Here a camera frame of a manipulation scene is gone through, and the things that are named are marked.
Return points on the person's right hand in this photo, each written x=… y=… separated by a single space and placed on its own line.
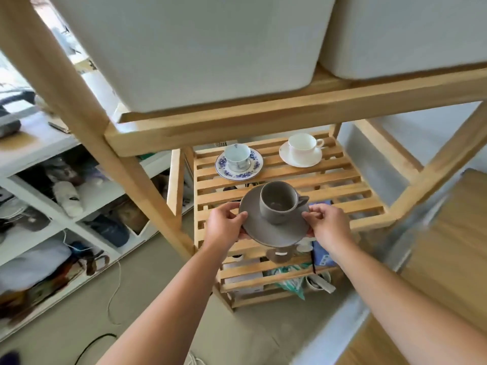
x=330 y=228

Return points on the person's left hand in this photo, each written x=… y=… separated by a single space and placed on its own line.
x=222 y=228

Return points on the person's right thumb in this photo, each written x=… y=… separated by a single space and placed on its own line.
x=311 y=217

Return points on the person's left thumb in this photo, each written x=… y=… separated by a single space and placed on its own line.
x=237 y=215

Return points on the grey ceramic saucer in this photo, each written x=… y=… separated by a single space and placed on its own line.
x=262 y=233

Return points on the person's right forearm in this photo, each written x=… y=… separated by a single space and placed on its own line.
x=395 y=311

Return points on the person's left forearm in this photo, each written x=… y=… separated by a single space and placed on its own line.
x=167 y=311

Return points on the grey ceramic cup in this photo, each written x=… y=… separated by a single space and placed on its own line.
x=277 y=203

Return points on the blue cardboard box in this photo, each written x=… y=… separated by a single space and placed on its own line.
x=321 y=254

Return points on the blue floral saucer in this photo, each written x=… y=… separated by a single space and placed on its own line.
x=224 y=171

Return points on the plain white saucer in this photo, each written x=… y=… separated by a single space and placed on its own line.
x=296 y=162

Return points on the blue floral cup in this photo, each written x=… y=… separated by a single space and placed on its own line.
x=236 y=156

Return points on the white cardboard box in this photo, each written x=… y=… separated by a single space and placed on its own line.
x=243 y=278

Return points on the white mug with dark rim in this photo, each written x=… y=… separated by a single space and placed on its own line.
x=319 y=282

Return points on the green and white plastic bag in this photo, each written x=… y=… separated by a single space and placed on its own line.
x=291 y=279

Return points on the plain white cup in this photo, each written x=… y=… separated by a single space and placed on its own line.
x=300 y=146

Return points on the wooden slatted shelf rack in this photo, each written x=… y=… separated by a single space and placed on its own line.
x=266 y=110

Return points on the dark blue cloth bag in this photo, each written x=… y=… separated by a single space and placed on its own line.
x=110 y=228

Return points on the white folded umbrella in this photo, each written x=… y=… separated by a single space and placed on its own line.
x=68 y=199

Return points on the large white storage box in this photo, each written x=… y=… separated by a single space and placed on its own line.
x=403 y=34
x=198 y=49

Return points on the white cubby shelving unit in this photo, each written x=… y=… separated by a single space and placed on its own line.
x=34 y=155

